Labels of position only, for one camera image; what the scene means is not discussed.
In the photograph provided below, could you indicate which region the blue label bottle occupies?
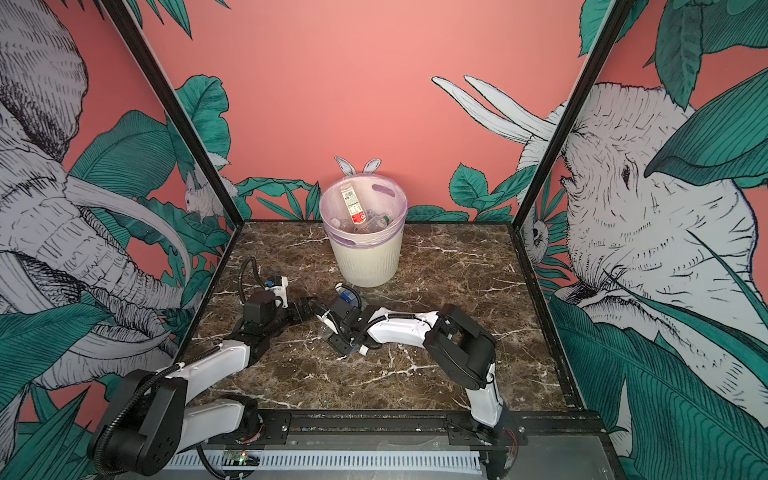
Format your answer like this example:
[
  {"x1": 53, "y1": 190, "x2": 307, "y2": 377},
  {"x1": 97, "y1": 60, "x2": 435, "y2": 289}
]
[
  {"x1": 318, "y1": 311, "x2": 338, "y2": 334},
  {"x1": 335, "y1": 283, "x2": 362, "y2": 307}
]

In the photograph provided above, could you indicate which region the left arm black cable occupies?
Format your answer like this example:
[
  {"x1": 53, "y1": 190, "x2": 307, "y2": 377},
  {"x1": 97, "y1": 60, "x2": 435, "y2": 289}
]
[{"x1": 238, "y1": 256, "x2": 268, "y2": 304}]

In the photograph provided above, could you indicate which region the left black frame post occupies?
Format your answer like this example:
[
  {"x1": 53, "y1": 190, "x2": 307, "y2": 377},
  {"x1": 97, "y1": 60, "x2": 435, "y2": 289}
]
[{"x1": 98, "y1": 0, "x2": 245, "y2": 228}]

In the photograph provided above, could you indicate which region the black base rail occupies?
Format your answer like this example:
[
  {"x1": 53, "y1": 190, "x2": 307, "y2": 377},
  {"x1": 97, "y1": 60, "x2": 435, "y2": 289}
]
[{"x1": 255, "y1": 409, "x2": 610, "y2": 449}]

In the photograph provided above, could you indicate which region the right black frame post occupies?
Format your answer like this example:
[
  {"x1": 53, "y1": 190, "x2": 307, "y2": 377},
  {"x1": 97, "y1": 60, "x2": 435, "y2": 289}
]
[{"x1": 512, "y1": 0, "x2": 634, "y2": 231}]

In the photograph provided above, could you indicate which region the black frame post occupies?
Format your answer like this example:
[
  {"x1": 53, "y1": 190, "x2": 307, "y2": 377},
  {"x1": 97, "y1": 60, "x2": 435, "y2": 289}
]
[
  {"x1": 98, "y1": 0, "x2": 245, "y2": 228},
  {"x1": 512, "y1": 0, "x2": 634, "y2": 231}
]

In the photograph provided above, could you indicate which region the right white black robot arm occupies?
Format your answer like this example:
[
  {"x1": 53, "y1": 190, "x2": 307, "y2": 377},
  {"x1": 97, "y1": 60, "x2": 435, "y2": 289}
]
[{"x1": 315, "y1": 297, "x2": 504, "y2": 427}]

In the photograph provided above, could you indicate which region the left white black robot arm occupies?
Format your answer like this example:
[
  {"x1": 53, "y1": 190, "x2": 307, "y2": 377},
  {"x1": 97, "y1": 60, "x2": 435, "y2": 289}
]
[{"x1": 87, "y1": 291, "x2": 315, "y2": 476}]

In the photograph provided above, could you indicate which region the white slotted cable duct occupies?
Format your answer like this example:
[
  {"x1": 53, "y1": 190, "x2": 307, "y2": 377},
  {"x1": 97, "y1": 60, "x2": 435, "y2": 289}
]
[{"x1": 166, "y1": 450, "x2": 484, "y2": 475}]

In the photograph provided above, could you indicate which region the pink bin liner bag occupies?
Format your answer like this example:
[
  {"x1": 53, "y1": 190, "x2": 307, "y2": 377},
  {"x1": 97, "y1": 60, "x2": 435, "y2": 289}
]
[{"x1": 319, "y1": 174, "x2": 409, "y2": 246}]

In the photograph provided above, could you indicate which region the white ribbed trash bin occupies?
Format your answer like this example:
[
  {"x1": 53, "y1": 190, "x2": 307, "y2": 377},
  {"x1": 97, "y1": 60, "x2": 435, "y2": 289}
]
[{"x1": 328, "y1": 231, "x2": 403, "y2": 288}]

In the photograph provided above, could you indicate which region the clear bottle red white label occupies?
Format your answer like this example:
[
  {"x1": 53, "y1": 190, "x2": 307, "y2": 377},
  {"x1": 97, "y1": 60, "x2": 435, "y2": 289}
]
[{"x1": 341, "y1": 182, "x2": 367, "y2": 225}]

